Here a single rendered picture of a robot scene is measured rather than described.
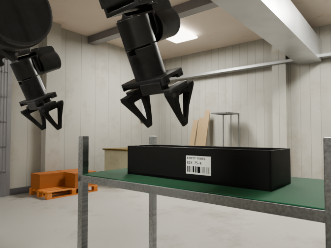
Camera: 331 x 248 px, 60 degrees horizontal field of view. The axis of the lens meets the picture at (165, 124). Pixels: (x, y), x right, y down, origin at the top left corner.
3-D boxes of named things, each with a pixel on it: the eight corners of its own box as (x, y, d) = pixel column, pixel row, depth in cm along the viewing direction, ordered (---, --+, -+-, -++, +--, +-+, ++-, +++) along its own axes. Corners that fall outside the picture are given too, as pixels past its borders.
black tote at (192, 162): (127, 173, 114) (127, 145, 115) (156, 170, 127) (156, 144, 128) (271, 192, 77) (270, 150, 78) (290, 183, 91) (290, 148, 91)
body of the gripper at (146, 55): (145, 83, 58) (132, 47, 56) (185, 76, 52) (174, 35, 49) (123, 94, 54) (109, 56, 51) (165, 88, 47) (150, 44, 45)
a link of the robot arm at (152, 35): (107, 19, 48) (130, 9, 45) (133, 13, 53) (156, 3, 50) (121, 59, 51) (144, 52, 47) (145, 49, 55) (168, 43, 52)
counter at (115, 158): (189, 175, 779) (189, 146, 783) (126, 188, 595) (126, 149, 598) (167, 173, 828) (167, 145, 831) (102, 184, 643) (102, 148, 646)
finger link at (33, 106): (60, 124, 86) (47, 94, 83) (73, 124, 81) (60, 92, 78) (40, 134, 81) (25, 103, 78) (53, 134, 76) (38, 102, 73)
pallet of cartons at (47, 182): (77, 186, 615) (77, 168, 616) (98, 190, 569) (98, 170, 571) (27, 194, 532) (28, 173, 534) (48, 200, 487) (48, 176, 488)
